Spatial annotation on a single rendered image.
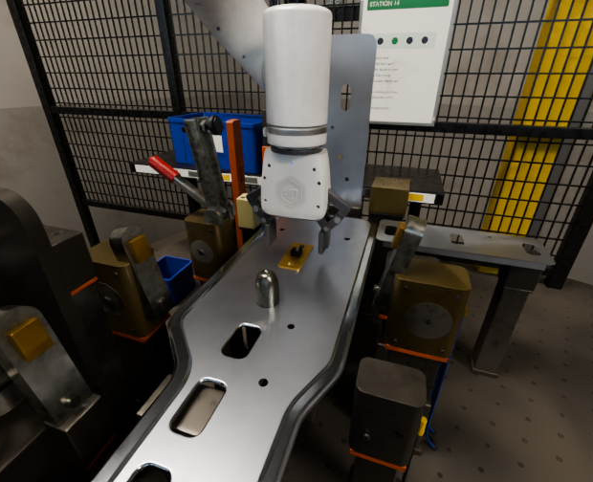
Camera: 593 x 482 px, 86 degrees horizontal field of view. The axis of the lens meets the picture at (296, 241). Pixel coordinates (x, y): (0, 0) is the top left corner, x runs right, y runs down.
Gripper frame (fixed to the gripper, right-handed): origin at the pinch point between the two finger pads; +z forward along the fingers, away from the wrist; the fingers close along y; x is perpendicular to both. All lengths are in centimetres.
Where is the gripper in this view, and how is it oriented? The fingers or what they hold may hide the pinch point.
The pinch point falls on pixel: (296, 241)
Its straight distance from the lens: 53.1
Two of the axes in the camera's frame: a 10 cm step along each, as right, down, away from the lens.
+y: 9.5, 1.5, -2.8
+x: 3.2, -4.5, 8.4
